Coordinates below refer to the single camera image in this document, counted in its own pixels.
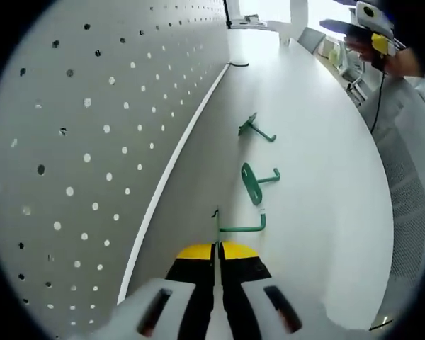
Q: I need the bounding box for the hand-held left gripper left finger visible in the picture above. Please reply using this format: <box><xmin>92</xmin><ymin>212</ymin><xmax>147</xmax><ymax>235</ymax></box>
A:
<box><xmin>91</xmin><ymin>242</ymin><xmax>217</xmax><ymax>340</ymax></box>

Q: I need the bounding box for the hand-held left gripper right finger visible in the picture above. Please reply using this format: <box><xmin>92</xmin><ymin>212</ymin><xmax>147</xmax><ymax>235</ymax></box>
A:
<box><xmin>217</xmin><ymin>240</ymin><xmax>371</xmax><ymax>340</ymax></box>

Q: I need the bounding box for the green hook assembly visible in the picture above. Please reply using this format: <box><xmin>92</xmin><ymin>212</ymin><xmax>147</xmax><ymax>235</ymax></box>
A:
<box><xmin>240</xmin><ymin>161</ymin><xmax>281</xmax><ymax>206</ymax></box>
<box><xmin>210</xmin><ymin>207</ymin><xmax>268</xmax><ymax>249</ymax></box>
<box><xmin>237</xmin><ymin>112</ymin><xmax>278</xmax><ymax>143</ymax></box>

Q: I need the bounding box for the white perforated mounting plate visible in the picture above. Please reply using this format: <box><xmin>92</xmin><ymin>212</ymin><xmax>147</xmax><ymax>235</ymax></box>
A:
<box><xmin>0</xmin><ymin>0</ymin><xmax>251</xmax><ymax>336</ymax></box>

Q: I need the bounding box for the person's right hand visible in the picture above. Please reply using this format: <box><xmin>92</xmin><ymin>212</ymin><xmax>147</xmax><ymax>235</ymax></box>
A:
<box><xmin>344</xmin><ymin>33</ymin><xmax>398</xmax><ymax>74</ymax></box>

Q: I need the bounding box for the black tripod stand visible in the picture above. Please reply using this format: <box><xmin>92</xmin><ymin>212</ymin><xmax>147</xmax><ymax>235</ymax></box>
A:
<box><xmin>222</xmin><ymin>0</ymin><xmax>234</xmax><ymax>28</ymax></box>

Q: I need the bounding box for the grey mesh office chair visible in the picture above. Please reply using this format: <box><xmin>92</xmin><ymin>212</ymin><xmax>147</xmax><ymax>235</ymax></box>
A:
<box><xmin>357</xmin><ymin>76</ymin><xmax>425</xmax><ymax>319</ymax></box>

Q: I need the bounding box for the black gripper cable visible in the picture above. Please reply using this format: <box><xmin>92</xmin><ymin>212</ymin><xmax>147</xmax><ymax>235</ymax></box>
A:
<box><xmin>370</xmin><ymin>72</ymin><xmax>387</xmax><ymax>134</ymax></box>

